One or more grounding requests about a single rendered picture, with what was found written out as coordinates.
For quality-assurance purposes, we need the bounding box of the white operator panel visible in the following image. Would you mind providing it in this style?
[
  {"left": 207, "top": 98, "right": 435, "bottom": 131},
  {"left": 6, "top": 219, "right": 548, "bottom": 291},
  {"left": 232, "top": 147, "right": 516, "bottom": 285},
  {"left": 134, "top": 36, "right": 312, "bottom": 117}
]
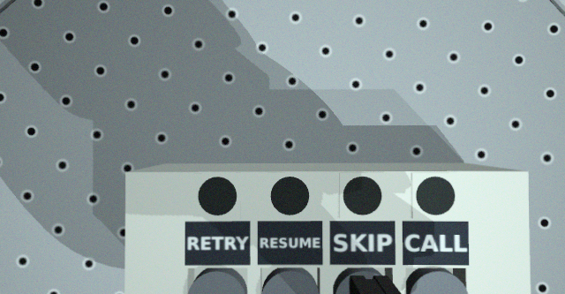
[{"left": 124, "top": 163, "right": 531, "bottom": 294}]

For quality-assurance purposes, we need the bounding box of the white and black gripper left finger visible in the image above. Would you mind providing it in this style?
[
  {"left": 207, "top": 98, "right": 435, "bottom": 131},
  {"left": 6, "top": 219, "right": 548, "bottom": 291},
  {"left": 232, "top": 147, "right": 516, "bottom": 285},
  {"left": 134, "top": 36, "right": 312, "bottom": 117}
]
[{"left": 350, "top": 275, "right": 379, "bottom": 294}]

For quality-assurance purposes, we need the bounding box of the grey perforated base plate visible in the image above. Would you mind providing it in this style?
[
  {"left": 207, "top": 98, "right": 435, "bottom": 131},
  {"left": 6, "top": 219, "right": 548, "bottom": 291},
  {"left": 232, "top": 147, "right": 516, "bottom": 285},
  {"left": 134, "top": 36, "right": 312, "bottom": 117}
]
[{"left": 0, "top": 0, "right": 565, "bottom": 294}]

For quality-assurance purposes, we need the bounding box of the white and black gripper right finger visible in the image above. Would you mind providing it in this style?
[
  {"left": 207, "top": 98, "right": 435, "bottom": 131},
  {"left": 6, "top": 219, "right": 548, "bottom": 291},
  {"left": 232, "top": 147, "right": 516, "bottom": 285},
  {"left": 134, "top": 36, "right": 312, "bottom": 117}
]
[{"left": 369, "top": 275, "right": 402, "bottom": 294}]

